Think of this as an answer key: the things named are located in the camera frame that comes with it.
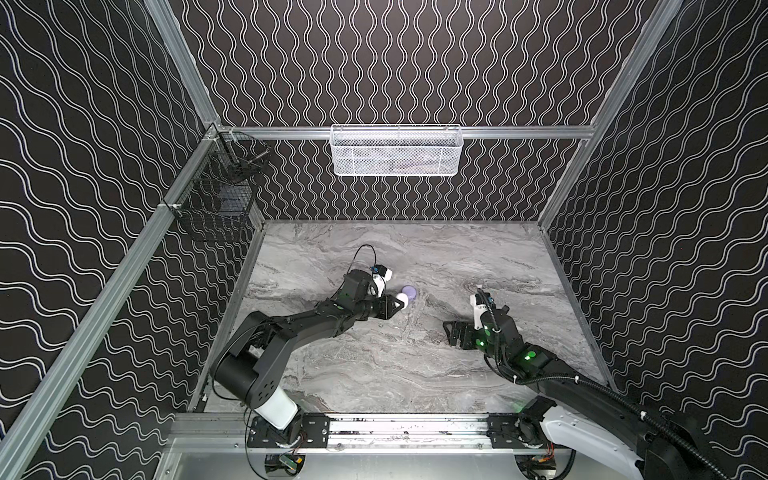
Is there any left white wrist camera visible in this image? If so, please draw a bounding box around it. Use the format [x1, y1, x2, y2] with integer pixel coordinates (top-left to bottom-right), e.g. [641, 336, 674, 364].
[371, 264, 393, 297]

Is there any black corrugated cable conduit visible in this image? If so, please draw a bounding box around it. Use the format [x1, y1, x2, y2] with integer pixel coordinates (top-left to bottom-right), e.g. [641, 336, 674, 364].
[476, 289, 733, 480]

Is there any white earbud charging case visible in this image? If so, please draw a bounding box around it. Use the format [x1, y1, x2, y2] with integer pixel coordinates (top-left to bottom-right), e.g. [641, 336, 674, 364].
[395, 292, 410, 309]

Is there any white wire mesh basket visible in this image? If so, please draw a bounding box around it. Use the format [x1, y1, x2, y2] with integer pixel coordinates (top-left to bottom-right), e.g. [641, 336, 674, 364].
[329, 124, 464, 177]

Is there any black wire mesh basket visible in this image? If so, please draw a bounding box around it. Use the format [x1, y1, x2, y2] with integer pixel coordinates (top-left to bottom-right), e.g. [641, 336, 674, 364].
[171, 130, 272, 244]

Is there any purple earbud charging case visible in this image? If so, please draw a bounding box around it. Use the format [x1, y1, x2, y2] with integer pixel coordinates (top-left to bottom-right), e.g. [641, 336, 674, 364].
[402, 285, 418, 301]

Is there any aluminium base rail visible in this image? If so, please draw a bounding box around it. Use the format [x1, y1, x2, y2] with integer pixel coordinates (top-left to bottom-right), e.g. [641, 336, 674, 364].
[161, 411, 655, 455]

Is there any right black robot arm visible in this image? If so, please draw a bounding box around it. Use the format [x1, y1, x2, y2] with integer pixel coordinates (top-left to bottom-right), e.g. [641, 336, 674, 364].
[443, 302, 726, 479]

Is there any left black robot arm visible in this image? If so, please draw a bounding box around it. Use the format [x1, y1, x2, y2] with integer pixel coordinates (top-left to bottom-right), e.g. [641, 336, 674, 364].
[212, 265, 410, 446]

